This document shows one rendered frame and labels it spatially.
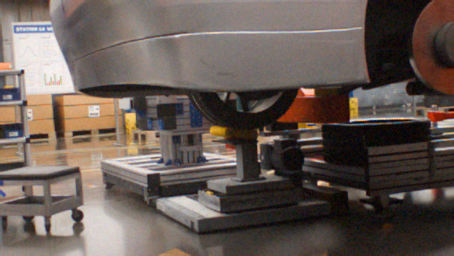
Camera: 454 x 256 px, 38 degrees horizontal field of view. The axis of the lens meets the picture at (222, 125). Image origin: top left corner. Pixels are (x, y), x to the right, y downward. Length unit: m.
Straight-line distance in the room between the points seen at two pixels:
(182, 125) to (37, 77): 5.51
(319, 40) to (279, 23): 0.13
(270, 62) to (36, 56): 8.27
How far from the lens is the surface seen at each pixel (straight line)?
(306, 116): 4.07
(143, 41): 1.91
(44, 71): 9.97
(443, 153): 4.01
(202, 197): 3.89
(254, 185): 3.71
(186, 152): 4.86
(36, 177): 3.95
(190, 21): 1.79
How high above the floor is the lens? 0.75
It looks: 3 degrees down
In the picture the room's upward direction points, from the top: 3 degrees counter-clockwise
